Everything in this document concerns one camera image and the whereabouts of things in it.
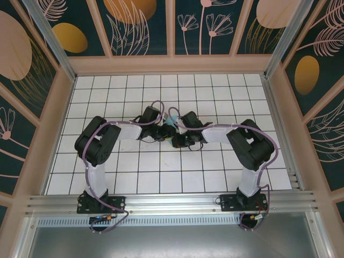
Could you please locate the light blue cloth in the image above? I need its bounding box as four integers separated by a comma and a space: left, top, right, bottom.
163, 114, 180, 147

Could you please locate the grey metal sheet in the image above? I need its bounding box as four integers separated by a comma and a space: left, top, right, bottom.
25, 225, 331, 258

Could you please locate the aluminium frame post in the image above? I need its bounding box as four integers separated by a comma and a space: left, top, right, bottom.
21, 0, 77, 83
263, 0, 317, 79

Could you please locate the black circuit board with LED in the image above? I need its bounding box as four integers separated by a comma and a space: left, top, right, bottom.
89, 214, 115, 223

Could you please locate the long aluminium mounting rail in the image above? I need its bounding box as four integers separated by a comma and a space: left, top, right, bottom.
25, 190, 320, 216

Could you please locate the aluminium side track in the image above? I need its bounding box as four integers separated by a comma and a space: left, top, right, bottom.
262, 76, 306, 192

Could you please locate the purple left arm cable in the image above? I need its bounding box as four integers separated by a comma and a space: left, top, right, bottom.
82, 101, 166, 235

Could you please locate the slotted grey cable duct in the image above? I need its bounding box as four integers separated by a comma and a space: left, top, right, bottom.
37, 213, 242, 227

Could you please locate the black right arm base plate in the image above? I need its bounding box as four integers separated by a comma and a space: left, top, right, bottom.
219, 193, 269, 212

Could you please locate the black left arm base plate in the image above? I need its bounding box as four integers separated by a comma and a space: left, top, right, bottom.
76, 195, 127, 214

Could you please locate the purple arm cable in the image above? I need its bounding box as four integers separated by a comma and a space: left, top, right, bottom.
82, 101, 166, 235
168, 107, 279, 232

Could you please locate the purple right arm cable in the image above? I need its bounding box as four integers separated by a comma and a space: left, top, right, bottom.
168, 107, 279, 232

